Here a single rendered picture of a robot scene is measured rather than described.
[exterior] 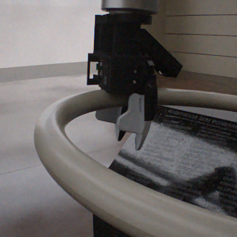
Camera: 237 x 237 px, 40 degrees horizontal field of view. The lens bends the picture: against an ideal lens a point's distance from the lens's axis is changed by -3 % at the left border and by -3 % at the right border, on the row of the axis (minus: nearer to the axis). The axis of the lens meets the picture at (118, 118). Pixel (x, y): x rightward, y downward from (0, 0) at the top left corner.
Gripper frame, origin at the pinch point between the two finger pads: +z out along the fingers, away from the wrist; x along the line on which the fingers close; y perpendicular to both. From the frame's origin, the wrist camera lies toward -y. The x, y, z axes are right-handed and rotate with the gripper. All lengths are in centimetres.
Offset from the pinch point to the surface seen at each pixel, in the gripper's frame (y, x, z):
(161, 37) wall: -593, -694, -25
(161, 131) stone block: -30.4, -26.8, 9.7
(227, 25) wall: -620, -484, -64
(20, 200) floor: -23, -147, 88
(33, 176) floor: -43, -178, 88
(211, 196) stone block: -25.9, -1.8, 18.3
